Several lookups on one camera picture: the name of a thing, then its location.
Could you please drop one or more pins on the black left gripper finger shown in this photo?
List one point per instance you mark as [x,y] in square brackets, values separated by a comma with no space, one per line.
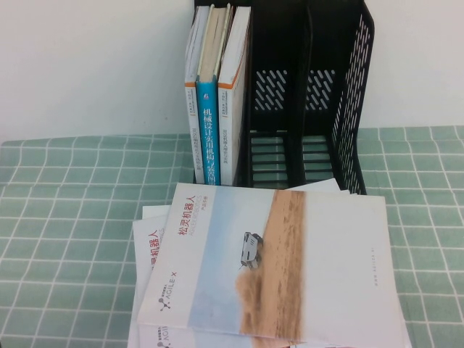
[2,343]

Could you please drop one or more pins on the blue spine book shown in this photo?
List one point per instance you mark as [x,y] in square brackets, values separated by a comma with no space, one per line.
[208,145]

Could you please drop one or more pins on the thin white orange-striped book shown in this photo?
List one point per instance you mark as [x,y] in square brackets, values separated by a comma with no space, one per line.
[192,108]

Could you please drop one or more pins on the thick white orange-striped book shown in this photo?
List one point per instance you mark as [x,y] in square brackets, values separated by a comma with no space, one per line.
[224,127]

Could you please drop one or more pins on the black plastic book holder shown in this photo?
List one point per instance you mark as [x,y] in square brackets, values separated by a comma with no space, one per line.
[279,43]

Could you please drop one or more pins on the green checked tablecloth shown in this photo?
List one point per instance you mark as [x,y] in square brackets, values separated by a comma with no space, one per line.
[72,235]

